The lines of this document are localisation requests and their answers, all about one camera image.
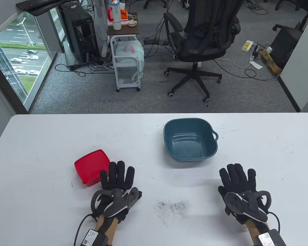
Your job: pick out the black office chair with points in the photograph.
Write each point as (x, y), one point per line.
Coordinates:
(200, 48)
(278, 27)

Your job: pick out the black chair base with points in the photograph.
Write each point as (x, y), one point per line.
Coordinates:
(282, 2)
(150, 3)

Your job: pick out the red plastic lid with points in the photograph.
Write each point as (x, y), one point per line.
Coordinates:
(91, 164)

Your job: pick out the white cart with wooden top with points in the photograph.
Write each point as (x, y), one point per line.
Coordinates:
(125, 30)

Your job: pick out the yellow and white box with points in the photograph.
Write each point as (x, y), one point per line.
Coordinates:
(247, 46)

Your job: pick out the teal plastic basin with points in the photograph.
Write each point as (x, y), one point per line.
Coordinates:
(187, 146)

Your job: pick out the pale green bag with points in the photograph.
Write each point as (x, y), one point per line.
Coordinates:
(129, 50)

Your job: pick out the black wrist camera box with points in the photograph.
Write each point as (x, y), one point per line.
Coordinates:
(92, 238)
(271, 238)

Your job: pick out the person's left hand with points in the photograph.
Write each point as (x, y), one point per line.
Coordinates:
(118, 176)

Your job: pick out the white power strip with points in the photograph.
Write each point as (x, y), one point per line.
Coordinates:
(252, 55)

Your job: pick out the black power strip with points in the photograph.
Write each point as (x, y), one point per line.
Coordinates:
(154, 41)

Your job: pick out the black keyboard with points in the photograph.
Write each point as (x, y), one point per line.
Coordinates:
(33, 5)

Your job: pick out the black cabinet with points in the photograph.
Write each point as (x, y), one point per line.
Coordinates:
(284, 46)

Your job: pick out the person's right hand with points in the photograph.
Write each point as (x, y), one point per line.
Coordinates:
(236, 179)

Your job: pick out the glass window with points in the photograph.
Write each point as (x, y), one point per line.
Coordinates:
(20, 51)

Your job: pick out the black and white controller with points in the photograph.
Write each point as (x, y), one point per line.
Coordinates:
(115, 202)
(246, 205)

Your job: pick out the white paper sheet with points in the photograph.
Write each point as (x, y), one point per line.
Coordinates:
(256, 65)

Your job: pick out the white desk leg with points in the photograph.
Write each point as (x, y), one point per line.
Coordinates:
(101, 25)

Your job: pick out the white power adapter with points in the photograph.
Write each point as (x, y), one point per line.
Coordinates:
(269, 49)

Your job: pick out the person's left forearm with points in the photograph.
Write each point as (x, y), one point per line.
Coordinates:
(109, 228)

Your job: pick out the black computer tower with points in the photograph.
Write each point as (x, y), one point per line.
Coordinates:
(79, 38)

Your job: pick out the brown cardboard box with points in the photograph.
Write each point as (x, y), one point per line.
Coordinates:
(271, 65)

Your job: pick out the orange packet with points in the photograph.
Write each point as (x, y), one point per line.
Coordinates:
(123, 15)

